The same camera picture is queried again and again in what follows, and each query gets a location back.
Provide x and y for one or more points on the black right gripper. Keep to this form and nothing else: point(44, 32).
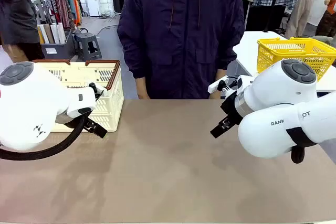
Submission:
point(229, 108)

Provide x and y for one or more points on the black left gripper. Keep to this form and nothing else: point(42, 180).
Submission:
point(88, 125)

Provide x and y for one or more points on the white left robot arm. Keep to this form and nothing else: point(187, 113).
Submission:
point(31, 103)

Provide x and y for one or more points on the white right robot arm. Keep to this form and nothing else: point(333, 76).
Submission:
point(278, 119)

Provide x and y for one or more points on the cream basket brown rim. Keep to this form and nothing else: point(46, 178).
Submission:
point(110, 108)

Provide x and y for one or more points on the large yellow plastic basket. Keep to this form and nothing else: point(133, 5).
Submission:
point(273, 53)

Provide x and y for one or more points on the person's left hand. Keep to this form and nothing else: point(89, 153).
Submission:
point(215, 96)

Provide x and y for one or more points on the person's right hand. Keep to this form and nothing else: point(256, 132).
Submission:
point(144, 90)

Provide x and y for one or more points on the white side table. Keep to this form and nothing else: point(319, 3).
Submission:
point(246, 48)

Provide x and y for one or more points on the grey plastic stool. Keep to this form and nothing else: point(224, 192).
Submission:
point(88, 45)

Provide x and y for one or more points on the grey storage bin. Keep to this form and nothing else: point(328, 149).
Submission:
point(59, 49)

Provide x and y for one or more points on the person in navy jacket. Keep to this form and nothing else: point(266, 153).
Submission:
point(181, 37)

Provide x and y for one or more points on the white paper roll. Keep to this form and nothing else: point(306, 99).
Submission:
point(55, 33)
point(61, 32)

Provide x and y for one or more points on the brown paper roll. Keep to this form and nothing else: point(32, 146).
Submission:
point(48, 33)

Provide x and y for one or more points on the yellow paper roll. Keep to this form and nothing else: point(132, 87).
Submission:
point(40, 35)

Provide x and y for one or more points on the white air purifier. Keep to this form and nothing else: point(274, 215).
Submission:
point(93, 5)

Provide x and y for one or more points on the orange hanging garment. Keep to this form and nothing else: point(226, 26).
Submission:
point(74, 1)

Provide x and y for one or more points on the red plaid hanging garment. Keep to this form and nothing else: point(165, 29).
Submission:
point(59, 1)

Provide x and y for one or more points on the bystander in black coat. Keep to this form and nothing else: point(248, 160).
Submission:
point(15, 11)

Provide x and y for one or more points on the bystander in khaki trousers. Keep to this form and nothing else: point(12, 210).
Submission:
point(302, 6)

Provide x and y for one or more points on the bystander in orange top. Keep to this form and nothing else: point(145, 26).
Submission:
point(328, 19)

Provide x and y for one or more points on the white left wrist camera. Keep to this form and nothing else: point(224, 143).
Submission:
point(81, 103)

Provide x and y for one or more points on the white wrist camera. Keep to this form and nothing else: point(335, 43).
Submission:
point(218, 84)
point(81, 103)

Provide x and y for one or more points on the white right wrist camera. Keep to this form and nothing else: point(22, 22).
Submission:
point(218, 84)

